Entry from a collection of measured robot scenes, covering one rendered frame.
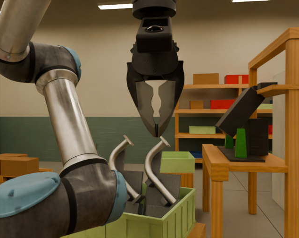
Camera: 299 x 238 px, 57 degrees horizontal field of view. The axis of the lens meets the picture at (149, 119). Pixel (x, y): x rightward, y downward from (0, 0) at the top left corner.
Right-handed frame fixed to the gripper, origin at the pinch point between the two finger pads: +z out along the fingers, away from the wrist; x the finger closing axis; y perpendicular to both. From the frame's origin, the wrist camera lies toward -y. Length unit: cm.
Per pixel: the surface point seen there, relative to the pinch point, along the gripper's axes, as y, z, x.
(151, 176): 71, 26, 5
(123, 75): 689, -88, 103
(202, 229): 77, 51, -17
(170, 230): 51, 40, -3
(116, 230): 50, 39, 16
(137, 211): 68, 40, 11
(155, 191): 74, 33, 3
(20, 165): 454, 99, 269
